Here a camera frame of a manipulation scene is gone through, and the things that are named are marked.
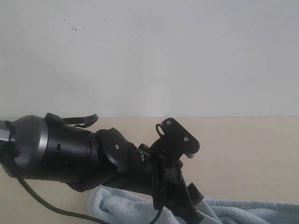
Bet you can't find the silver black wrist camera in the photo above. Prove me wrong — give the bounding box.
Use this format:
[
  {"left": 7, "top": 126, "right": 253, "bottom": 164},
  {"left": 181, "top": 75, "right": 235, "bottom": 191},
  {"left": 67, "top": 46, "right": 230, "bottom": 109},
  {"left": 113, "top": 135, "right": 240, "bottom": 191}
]
[{"left": 150, "top": 118, "right": 200, "bottom": 169}]

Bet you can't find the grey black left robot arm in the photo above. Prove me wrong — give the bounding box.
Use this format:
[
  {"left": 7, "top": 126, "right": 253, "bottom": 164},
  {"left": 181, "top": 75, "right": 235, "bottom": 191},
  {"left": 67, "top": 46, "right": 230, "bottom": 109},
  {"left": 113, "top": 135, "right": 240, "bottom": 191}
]
[{"left": 0, "top": 113, "right": 203, "bottom": 224}]

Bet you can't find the light blue fluffy towel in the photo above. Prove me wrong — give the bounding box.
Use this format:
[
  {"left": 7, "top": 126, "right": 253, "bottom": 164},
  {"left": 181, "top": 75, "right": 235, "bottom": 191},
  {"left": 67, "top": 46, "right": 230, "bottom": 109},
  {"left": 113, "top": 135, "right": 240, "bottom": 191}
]
[{"left": 87, "top": 186, "right": 299, "bottom": 224}]

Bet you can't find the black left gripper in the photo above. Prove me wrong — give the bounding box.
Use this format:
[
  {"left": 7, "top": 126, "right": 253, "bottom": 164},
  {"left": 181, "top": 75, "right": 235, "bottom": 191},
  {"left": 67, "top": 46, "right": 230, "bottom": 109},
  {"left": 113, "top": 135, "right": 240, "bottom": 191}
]
[{"left": 109, "top": 144, "right": 203, "bottom": 224}]

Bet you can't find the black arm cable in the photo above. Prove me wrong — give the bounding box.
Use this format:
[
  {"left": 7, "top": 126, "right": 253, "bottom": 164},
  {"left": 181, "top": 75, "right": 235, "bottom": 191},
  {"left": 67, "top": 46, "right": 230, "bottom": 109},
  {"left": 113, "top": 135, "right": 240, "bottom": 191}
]
[{"left": 0, "top": 149, "right": 164, "bottom": 224}]

